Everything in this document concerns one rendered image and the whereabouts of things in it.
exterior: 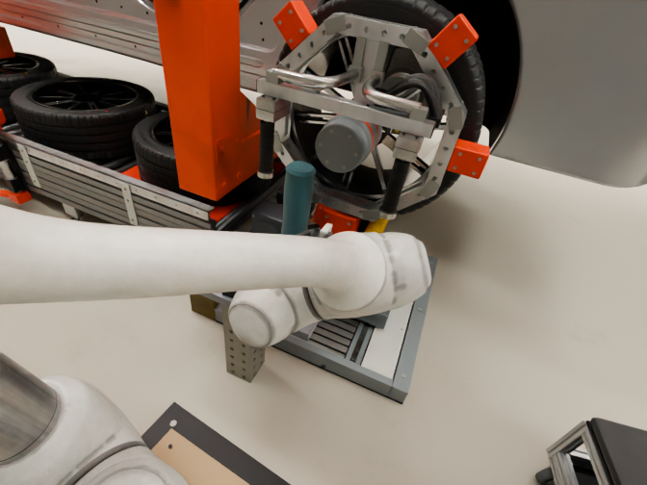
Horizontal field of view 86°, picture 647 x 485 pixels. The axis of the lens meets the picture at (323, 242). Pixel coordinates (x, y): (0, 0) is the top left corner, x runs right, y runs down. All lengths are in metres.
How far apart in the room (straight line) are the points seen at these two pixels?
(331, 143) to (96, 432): 0.73
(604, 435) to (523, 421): 0.39
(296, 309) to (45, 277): 0.31
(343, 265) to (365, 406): 1.05
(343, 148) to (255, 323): 0.55
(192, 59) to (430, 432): 1.39
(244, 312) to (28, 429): 0.30
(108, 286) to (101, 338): 1.31
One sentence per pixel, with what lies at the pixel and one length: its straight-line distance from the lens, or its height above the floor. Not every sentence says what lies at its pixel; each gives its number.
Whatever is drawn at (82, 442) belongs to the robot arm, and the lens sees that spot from 0.65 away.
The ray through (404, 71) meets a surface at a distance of 1.52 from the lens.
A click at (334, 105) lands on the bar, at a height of 0.97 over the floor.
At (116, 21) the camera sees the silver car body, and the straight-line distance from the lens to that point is 2.09.
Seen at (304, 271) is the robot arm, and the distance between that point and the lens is 0.34.
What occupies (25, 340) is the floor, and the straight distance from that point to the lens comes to 1.72.
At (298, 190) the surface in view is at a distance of 1.04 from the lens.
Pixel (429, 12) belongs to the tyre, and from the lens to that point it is 1.05.
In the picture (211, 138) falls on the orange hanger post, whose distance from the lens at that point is 1.17.
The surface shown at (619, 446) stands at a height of 0.34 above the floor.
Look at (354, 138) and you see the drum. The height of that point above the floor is 0.89.
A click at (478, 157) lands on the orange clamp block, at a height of 0.87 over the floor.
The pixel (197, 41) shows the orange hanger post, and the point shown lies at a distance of 1.11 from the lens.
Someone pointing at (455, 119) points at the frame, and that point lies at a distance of 0.99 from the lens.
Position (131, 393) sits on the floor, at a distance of 1.44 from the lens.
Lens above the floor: 1.21
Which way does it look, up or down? 38 degrees down
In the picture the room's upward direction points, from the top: 10 degrees clockwise
